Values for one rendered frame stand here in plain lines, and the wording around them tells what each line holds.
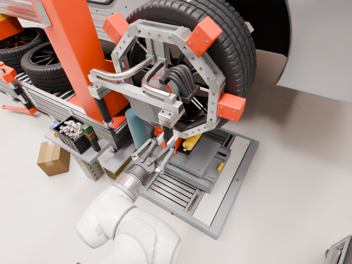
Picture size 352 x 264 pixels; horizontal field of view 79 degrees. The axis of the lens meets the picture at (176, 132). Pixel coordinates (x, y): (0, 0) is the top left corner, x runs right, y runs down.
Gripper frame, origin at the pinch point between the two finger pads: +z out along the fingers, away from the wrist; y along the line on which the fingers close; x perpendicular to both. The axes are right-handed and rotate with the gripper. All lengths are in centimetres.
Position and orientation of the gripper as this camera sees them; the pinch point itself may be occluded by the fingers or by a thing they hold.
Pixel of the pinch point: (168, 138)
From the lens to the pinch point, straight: 79.7
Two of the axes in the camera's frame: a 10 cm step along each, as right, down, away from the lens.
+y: 8.5, 3.5, -3.9
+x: -0.6, -6.8, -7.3
